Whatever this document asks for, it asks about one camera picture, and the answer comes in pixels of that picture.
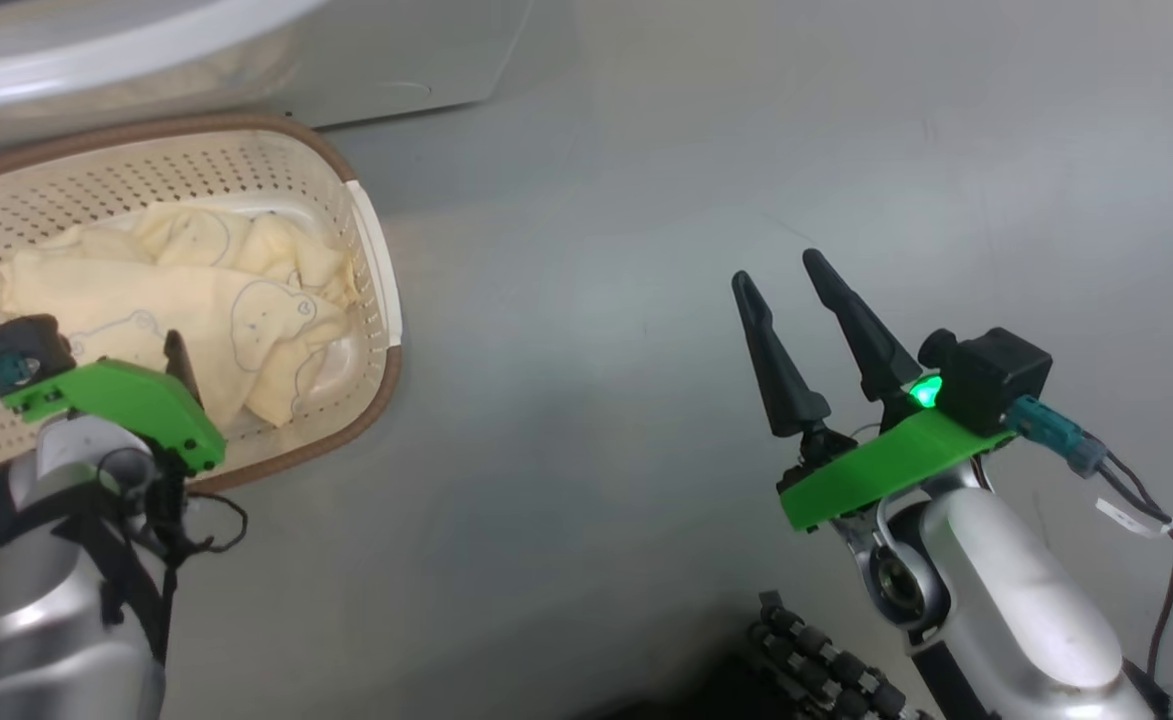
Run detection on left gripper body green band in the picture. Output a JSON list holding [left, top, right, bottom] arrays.
[[0, 359, 228, 474]]

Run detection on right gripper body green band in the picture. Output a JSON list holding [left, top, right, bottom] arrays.
[[777, 374, 1018, 532]]

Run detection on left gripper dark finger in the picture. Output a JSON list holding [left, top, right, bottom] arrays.
[[162, 329, 206, 411]]

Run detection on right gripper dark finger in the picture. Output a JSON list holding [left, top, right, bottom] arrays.
[[802, 247, 923, 406], [731, 269, 833, 439]]

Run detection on cream bear-print baby garment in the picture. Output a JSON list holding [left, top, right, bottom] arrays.
[[0, 199, 363, 430]]

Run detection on cream laundry basket brown rim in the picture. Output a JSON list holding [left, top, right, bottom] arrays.
[[0, 112, 406, 497]]

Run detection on white front-load washing machine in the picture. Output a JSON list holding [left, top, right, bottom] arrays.
[[0, 0, 533, 167]]

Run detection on left gripper thin black cable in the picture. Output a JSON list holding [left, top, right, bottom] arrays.
[[159, 488, 250, 563]]

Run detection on right camera teal connector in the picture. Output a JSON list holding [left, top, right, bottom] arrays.
[[1006, 394, 1110, 477]]

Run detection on black cable drag chain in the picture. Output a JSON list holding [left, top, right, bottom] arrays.
[[745, 590, 934, 720]]

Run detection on right cable white tag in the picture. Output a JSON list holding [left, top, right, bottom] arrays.
[[1095, 496, 1173, 542]]

